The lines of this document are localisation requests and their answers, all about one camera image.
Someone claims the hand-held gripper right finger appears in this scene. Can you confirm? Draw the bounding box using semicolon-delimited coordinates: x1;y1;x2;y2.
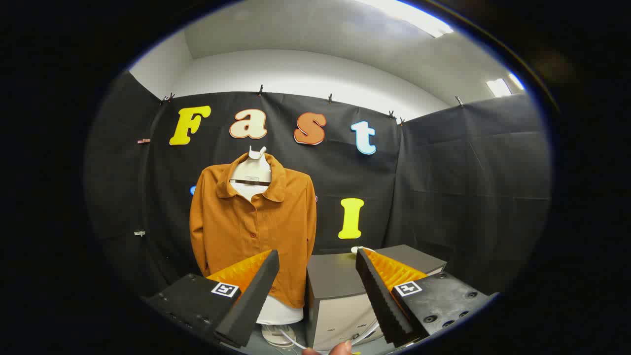
355;248;498;348

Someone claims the black backdrop cloth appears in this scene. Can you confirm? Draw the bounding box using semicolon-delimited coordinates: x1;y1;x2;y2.
84;71;552;301

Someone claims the long ceiling light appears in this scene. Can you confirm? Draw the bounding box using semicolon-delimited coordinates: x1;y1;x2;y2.
357;0;454;38

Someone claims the white round stand base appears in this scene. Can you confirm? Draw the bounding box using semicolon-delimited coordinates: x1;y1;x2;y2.
260;324;296;348

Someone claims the orange button-up shirt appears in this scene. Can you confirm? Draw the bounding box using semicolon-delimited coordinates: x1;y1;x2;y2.
189;152;317;309

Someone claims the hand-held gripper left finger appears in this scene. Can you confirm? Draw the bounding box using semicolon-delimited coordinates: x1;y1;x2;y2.
143;249;280;349

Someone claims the white mannequin torso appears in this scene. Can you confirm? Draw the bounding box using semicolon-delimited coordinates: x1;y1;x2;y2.
230;146;304;326

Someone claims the grey cabinet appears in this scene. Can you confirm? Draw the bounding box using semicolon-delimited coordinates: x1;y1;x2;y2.
306;244;448;352

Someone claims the row of black cloth clips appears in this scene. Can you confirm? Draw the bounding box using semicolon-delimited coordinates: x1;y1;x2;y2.
160;85;465;125

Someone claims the white cable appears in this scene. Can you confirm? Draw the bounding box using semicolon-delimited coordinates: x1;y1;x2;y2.
276;320;383;352

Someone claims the small ceiling light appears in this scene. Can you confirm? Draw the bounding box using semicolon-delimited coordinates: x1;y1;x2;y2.
486;72;526;98

